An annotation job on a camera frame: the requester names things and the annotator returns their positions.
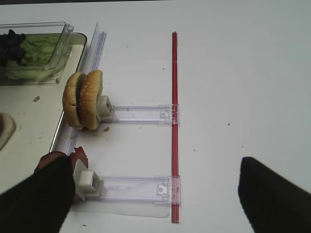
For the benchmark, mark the clear plastic container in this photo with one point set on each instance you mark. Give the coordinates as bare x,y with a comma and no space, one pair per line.
65,30

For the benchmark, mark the right lower clear pusher rail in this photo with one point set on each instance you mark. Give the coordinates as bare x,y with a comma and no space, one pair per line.
157,196

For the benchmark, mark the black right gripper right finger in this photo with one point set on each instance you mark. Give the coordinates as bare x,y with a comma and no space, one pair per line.
271,203

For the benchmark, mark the sesame bun right of pair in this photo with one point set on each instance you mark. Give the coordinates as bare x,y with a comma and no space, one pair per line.
90,94

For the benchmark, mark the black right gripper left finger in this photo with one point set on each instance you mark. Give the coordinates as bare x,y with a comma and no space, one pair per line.
40,203

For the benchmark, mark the sesame bun of pair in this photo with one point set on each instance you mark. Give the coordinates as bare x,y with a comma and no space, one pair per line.
90,94
70,99

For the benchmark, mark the purple cabbage leaves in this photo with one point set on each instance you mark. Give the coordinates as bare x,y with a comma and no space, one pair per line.
10,47

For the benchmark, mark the right red strip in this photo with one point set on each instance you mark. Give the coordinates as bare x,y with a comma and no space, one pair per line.
175,156

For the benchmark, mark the sesame bun left of pair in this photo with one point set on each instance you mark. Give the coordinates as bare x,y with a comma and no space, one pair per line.
70,99

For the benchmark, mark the green lettuce in container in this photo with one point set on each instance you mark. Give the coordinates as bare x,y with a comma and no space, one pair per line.
41,50

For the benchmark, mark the right upper clear pusher rail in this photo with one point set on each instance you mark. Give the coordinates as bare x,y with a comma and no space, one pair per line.
160,114

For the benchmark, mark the clear pusher rail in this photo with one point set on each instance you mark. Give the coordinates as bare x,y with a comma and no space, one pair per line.
157,196
160,114

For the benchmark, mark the silver metal tray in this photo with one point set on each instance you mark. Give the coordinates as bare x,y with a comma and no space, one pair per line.
37,108

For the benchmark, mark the bottom bun on tray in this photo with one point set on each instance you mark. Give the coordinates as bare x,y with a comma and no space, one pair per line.
7,127

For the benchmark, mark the right clear divider wall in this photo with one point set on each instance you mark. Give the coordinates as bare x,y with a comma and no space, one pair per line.
66,137

